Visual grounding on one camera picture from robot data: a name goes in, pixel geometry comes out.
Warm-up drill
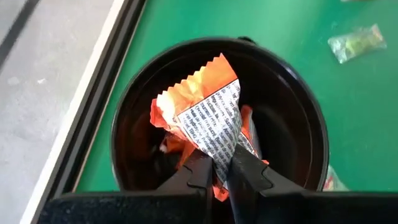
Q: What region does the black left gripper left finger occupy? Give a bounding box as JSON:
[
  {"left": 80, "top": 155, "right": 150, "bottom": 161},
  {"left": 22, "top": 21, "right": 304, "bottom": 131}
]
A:
[{"left": 39, "top": 149, "right": 215, "bottom": 224}]

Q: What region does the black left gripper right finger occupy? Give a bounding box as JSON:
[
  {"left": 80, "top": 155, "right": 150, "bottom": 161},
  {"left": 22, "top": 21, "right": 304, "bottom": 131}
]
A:
[{"left": 226, "top": 144, "right": 398, "bottom": 224}]

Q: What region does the orange white-backed candy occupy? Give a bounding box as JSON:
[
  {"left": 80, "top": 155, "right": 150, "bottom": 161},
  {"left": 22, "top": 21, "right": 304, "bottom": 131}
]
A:
[{"left": 150, "top": 52, "right": 265, "bottom": 202}]

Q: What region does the black plastic bucket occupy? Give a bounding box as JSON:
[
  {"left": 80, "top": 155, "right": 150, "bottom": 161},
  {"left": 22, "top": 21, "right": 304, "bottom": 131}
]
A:
[{"left": 110, "top": 36, "right": 330, "bottom": 192}]

